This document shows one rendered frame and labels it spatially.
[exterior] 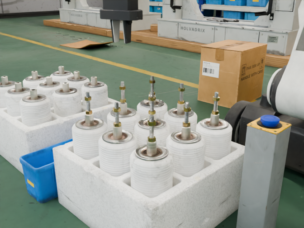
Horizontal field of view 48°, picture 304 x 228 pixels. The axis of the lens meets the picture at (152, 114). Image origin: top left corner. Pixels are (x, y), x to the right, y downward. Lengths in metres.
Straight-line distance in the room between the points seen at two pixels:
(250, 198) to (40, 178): 0.57
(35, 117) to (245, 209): 0.69
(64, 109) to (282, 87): 0.70
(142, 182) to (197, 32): 2.69
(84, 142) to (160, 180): 0.25
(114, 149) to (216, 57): 1.09
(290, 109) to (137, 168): 0.46
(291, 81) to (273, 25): 2.01
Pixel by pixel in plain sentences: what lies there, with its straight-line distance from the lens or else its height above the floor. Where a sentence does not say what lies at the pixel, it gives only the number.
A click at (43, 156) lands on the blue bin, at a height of 0.10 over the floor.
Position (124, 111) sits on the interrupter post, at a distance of 0.98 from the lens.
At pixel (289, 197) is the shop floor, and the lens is 1.14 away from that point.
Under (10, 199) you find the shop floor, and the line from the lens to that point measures 1.13.
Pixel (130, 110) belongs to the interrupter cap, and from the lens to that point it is 1.01.
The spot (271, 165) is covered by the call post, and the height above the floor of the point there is 0.24.
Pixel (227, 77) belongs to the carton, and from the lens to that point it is 1.78.
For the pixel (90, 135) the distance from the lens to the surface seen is 0.89.
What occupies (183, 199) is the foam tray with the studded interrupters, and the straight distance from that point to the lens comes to 0.78.
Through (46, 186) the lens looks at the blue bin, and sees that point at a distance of 1.06.
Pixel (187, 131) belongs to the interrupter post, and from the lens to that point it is 0.82.
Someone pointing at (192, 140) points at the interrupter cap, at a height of 0.25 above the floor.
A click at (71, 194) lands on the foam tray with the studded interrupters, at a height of 0.07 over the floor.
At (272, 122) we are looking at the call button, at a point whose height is 0.33.
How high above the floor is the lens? 0.60
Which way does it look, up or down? 21 degrees down
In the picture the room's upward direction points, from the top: straight up
